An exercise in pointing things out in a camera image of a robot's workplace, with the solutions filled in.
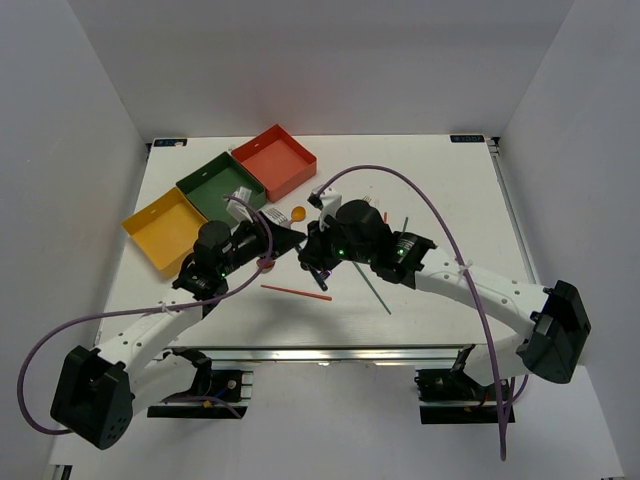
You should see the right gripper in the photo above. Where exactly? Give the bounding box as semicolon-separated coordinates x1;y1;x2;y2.
298;214;373;273

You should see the yellow square container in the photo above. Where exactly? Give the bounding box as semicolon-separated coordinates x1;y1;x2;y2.
122;187;207;278

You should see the silver teal-handled fork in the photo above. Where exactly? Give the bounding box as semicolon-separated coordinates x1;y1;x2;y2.
263;207;328;292

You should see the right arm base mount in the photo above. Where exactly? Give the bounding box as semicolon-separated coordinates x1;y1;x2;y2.
414;345;499;425

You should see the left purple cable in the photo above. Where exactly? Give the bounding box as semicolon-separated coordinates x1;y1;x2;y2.
17;193;276;435

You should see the iridescent blue purple spoon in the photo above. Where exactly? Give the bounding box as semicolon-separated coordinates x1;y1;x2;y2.
256;258;275;274

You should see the orange gold spoon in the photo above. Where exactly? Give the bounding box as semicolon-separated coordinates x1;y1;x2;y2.
291;206;306;223

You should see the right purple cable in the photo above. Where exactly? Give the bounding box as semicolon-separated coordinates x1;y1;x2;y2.
317;164;529;461

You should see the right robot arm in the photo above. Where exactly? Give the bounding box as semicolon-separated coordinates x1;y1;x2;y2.
298;195;591;399

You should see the right blue table label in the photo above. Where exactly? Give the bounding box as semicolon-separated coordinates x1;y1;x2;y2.
449;134;485;143

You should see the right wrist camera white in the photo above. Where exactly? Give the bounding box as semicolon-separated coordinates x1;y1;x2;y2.
307;187;342;231

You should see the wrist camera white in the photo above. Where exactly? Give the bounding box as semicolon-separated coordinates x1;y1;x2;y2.
307;187;342;231
224;186;253;223

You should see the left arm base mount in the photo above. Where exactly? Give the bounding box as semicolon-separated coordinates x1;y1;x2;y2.
146;347;254;420

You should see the blue table label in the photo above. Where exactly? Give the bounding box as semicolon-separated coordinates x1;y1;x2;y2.
449;134;485;143
152;138;188;148

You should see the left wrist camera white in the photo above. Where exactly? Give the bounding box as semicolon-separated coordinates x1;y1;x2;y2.
224;186;253;223

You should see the red square container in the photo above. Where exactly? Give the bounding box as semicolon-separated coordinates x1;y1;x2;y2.
231;124;317;203

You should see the teal chopstick diagonal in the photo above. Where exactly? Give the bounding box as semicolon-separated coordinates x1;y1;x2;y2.
352;262;392;315

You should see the orange chopstick lying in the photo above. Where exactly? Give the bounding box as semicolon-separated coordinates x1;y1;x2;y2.
260;284;333;301

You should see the left blue table label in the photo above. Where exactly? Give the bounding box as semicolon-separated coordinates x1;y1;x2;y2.
152;138;188;148

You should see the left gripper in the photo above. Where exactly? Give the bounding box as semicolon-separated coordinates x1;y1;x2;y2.
218;211;305;277

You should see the purple cable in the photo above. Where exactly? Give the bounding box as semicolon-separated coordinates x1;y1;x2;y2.
317;164;529;461
17;193;276;435

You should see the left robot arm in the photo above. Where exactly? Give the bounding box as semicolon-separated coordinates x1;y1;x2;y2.
50;212;306;450

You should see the green square container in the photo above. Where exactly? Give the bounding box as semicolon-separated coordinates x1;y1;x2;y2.
176;152;267;227

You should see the aluminium table frame rail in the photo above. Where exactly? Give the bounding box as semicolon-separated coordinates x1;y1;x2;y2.
485;137;540;284

